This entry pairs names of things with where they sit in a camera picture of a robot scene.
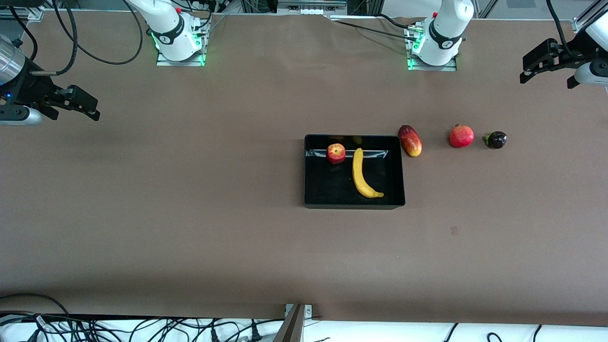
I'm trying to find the red apple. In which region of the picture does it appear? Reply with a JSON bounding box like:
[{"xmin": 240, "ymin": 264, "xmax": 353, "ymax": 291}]
[{"xmin": 327, "ymin": 143, "xmax": 346, "ymax": 165}]

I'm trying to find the dark purple eggplant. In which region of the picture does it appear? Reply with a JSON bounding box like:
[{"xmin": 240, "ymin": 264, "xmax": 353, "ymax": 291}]
[{"xmin": 483, "ymin": 131, "xmax": 508, "ymax": 150}]

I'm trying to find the red yellow mango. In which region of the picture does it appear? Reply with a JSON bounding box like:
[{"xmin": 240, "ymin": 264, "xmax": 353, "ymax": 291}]
[{"xmin": 398, "ymin": 124, "xmax": 423, "ymax": 158}]

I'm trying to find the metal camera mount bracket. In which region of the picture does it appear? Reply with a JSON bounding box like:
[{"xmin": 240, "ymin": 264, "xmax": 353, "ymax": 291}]
[{"xmin": 272, "ymin": 303, "xmax": 314, "ymax": 342}]

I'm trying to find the black plastic box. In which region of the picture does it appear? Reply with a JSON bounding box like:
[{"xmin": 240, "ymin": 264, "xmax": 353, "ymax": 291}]
[{"xmin": 304, "ymin": 134, "xmax": 406, "ymax": 210}]

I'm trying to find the aluminium frame profile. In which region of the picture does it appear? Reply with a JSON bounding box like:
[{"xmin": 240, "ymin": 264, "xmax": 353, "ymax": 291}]
[
  {"xmin": 0, "ymin": 4, "xmax": 47, "ymax": 22},
  {"xmin": 571, "ymin": 0, "xmax": 600, "ymax": 34}
]

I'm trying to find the aluminium frame post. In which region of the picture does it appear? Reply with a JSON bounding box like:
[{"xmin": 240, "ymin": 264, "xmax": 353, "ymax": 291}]
[{"xmin": 348, "ymin": 0, "xmax": 383, "ymax": 16}]

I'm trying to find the brown table mat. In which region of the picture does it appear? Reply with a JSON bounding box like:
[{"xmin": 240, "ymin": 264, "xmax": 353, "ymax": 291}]
[{"xmin": 0, "ymin": 9, "xmax": 608, "ymax": 328}]

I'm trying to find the yellow banana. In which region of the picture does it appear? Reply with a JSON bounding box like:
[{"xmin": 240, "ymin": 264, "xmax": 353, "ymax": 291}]
[{"xmin": 352, "ymin": 148, "xmax": 384, "ymax": 199}]

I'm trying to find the short black cable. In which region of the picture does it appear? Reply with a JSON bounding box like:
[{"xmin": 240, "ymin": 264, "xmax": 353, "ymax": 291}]
[{"xmin": 7, "ymin": 5, "xmax": 38, "ymax": 62}]

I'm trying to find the grey power strip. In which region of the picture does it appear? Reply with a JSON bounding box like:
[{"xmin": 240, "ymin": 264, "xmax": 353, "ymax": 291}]
[{"xmin": 277, "ymin": 0, "xmax": 348, "ymax": 16}]

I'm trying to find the black arcing floor cable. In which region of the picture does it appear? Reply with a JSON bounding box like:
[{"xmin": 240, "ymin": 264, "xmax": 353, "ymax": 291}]
[{"xmin": 0, "ymin": 294, "xmax": 72, "ymax": 318}]

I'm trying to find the black cable with white tag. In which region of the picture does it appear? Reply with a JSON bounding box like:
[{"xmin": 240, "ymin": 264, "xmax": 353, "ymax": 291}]
[{"xmin": 0, "ymin": 311, "xmax": 53, "ymax": 342}]

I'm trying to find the black base power cable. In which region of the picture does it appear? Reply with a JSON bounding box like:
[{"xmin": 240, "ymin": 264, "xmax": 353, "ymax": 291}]
[
  {"xmin": 330, "ymin": 20, "xmax": 414, "ymax": 41},
  {"xmin": 375, "ymin": 13, "xmax": 418, "ymax": 29}
]

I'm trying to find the thin black looping cable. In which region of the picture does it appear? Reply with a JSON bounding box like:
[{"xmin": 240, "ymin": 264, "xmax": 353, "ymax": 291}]
[{"xmin": 50, "ymin": 0, "xmax": 144, "ymax": 66}]

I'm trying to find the red pomegranate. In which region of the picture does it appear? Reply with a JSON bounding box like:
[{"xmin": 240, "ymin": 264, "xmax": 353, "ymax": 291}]
[{"xmin": 449, "ymin": 124, "xmax": 475, "ymax": 149}]

